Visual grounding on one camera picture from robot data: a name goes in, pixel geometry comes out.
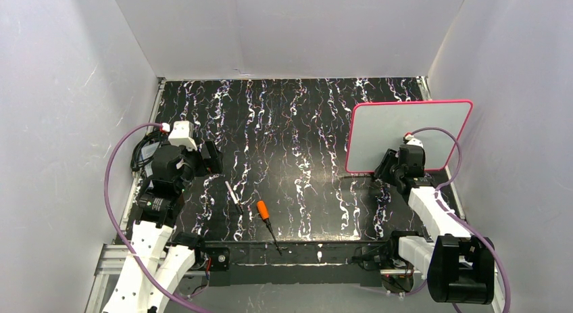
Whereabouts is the pink framed whiteboard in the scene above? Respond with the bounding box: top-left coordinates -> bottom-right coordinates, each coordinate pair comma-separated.
345,99 -> 473,174

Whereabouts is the white black whiteboard marker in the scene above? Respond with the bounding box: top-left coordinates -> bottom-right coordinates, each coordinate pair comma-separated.
224,180 -> 243,215

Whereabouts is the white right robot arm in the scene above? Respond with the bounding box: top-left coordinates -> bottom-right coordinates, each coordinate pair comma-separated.
372,144 -> 495,305

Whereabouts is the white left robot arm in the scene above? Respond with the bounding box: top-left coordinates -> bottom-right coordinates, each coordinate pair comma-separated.
102,141 -> 223,312

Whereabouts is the clear plastic screw box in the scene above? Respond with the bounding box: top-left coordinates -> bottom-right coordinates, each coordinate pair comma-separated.
132,142 -> 161,176

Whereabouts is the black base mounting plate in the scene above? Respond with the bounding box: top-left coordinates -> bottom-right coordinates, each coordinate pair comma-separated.
163,239 -> 430,289

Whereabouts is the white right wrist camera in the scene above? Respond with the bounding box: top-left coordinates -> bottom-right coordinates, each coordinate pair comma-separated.
403,133 -> 424,148

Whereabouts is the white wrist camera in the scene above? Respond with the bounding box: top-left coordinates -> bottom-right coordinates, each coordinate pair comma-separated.
168,120 -> 197,151
403,133 -> 424,148

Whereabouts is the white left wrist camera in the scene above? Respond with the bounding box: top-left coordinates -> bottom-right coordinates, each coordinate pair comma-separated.
168,120 -> 197,151

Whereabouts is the black coiled ethernet cable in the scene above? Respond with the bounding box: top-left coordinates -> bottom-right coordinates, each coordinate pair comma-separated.
130,127 -> 169,173

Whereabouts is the orange handled screwdriver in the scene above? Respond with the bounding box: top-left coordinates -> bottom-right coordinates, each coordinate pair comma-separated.
256,200 -> 282,255

